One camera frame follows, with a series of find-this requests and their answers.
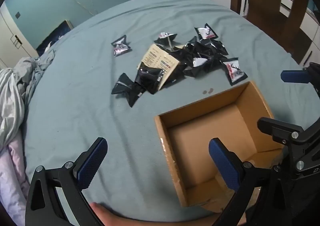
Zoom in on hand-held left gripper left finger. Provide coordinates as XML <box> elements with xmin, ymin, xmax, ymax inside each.
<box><xmin>25</xmin><ymin>137</ymin><xmax>108</xmax><ymax>226</ymax></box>

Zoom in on dark framed picture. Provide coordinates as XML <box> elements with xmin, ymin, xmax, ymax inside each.
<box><xmin>36</xmin><ymin>19</ymin><xmax>74</xmax><ymax>56</ymax></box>

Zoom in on white drawer unit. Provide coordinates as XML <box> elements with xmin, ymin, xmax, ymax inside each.
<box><xmin>279</xmin><ymin>0</ymin><xmax>320</xmax><ymax>67</ymax></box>

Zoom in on white door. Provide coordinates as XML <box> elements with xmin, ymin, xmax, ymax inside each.
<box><xmin>0</xmin><ymin>3</ymin><xmax>38</xmax><ymax>69</ymax></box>

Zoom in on brown cardboard box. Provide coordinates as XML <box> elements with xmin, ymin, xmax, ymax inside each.
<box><xmin>154</xmin><ymin>81</ymin><xmax>285</xmax><ymax>213</ymax></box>

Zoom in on crumpled grey blanket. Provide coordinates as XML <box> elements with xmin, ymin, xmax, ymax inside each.
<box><xmin>0</xmin><ymin>49</ymin><xmax>56</xmax><ymax>144</ymax></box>

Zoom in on pile of black snack packets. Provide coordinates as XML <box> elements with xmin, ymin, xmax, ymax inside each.
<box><xmin>111</xmin><ymin>23</ymin><xmax>248</xmax><ymax>107</ymax></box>

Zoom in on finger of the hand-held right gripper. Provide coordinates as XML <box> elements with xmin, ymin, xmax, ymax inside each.
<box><xmin>280</xmin><ymin>62</ymin><xmax>320</xmax><ymax>88</ymax></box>
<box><xmin>257</xmin><ymin>117</ymin><xmax>304</xmax><ymax>145</ymax></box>

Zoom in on teal bed sheet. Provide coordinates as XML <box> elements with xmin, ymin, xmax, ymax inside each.
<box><xmin>25</xmin><ymin>0</ymin><xmax>313</xmax><ymax>224</ymax></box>

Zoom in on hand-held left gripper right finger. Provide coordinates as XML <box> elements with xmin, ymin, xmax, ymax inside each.
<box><xmin>209</xmin><ymin>138</ymin><xmax>283</xmax><ymax>226</ymax></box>

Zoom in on lilac quilt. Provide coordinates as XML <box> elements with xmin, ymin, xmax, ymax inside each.
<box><xmin>0</xmin><ymin>139</ymin><xmax>31</xmax><ymax>224</ymax></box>

